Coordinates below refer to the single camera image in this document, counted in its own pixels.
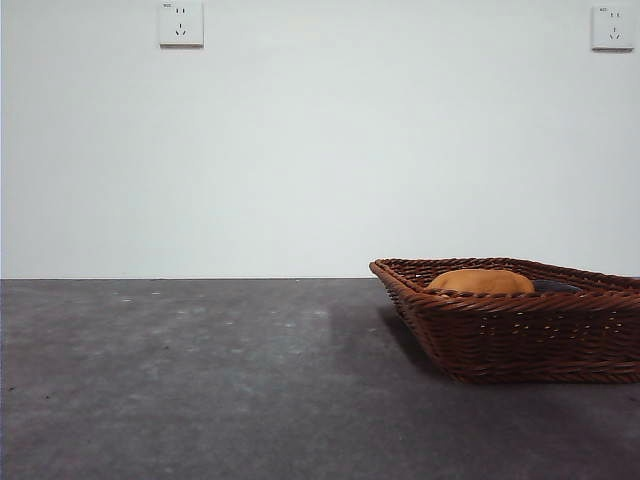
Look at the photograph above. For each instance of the purple eggplant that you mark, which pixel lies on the purple eggplant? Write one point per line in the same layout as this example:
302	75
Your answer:
555	286

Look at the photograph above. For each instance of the white wall socket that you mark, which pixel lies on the white wall socket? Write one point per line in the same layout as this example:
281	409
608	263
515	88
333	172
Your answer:
610	29
181	25

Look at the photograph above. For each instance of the brown potato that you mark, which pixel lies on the brown potato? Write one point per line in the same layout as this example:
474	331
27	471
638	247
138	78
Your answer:
480	281

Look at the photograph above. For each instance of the brown woven wicker basket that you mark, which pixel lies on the brown woven wicker basket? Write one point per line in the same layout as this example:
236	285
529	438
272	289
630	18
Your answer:
525	340

